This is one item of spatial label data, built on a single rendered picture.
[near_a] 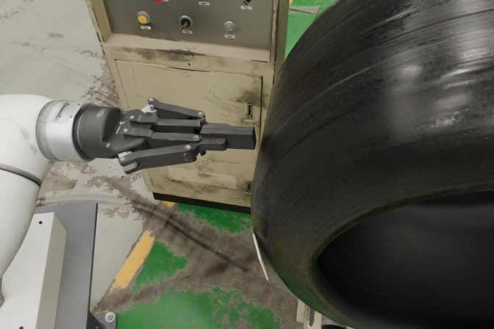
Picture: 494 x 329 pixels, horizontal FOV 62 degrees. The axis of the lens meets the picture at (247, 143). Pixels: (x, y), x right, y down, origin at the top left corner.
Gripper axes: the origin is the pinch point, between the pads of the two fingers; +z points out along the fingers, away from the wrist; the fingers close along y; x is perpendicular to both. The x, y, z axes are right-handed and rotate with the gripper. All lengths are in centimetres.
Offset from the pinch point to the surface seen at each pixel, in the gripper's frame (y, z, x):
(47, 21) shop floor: 193, -192, 99
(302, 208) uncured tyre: -12.3, 11.0, -3.2
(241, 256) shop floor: 41, -24, 122
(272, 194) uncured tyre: -9.8, 7.3, -1.7
